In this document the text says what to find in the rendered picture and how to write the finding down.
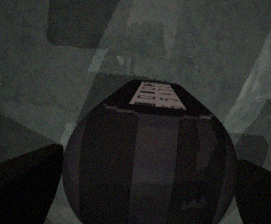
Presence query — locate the dark grey switch panel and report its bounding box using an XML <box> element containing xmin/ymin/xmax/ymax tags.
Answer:
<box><xmin>62</xmin><ymin>79</ymin><xmax>239</xmax><ymax>224</ymax></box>

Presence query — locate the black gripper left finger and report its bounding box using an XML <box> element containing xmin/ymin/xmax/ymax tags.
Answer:
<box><xmin>0</xmin><ymin>144</ymin><xmax>63</xmax><ymax>224</ymax></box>

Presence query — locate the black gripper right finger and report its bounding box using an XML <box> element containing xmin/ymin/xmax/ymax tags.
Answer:
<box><xmin>235</xmin><ymin>160</ymin><xmax>271</xmax><ymax>224</ymax></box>

